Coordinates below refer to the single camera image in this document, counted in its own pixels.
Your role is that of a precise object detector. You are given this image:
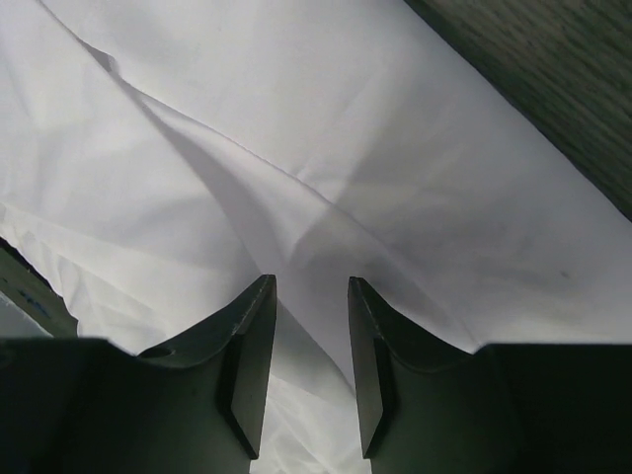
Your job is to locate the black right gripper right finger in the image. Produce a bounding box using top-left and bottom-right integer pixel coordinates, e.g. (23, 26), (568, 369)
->
(348, 277), (631, 474)

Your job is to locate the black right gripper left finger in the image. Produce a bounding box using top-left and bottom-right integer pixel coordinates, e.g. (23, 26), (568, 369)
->
(1, 276), (277, 473)

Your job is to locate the white long sleeve shirt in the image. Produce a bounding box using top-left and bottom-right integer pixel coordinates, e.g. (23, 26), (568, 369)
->
(1, 1), (631, 473)

